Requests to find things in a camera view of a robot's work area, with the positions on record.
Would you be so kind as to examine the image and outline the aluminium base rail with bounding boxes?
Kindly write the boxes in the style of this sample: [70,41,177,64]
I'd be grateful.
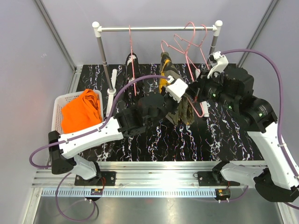
[32,161,269,199]

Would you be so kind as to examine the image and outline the orange trousers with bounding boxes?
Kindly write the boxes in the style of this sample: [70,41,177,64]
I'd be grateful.
[61,89,103,133]

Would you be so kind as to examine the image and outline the camouflage yellow olive trousers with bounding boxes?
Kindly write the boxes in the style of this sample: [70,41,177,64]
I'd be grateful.
[159,52,195,126]

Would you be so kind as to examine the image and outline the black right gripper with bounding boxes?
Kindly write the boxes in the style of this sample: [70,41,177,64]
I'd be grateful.
[185,70,238,112]

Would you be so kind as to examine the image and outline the pink wire hanger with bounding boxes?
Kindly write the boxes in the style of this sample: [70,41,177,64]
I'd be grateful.
[129,25,137,96]
[174,24,210,70]
[160,21,206,118]

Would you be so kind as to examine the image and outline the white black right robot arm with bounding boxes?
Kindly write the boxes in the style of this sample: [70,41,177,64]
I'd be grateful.
[187,66,299,203]

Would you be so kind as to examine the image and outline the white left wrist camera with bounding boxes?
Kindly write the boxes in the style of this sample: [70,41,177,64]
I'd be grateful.
[165,76,188,101]

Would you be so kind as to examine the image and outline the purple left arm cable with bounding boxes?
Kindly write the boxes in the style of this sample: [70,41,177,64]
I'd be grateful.
[28,75,171,221]

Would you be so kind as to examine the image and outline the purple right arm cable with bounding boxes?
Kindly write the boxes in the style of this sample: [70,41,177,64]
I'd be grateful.
[186,49,299,210]

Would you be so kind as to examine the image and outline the black white splatter trousers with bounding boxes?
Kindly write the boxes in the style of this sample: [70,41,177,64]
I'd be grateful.
[124,53,145,106]

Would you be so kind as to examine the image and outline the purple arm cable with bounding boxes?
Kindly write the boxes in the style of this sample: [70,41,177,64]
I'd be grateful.
[186,49,299,210]
[28,75,171,221]

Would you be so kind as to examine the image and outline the white plastic laundry basket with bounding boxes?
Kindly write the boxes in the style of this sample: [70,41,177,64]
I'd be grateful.
[51,90,104,134]

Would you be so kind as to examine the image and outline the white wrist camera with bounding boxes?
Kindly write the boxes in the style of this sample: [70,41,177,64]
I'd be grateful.
[165,76,188,101]
[207,51,228,79]

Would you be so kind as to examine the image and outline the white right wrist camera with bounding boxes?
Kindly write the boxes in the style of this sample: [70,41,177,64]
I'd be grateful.
[207,51,228,79]

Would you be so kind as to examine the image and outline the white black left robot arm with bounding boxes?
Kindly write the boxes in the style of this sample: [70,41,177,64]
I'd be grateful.
[49,91,183,185]

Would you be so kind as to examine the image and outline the white metal clothes rack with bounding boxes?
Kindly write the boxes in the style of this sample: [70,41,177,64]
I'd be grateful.
[92,20,223,116]

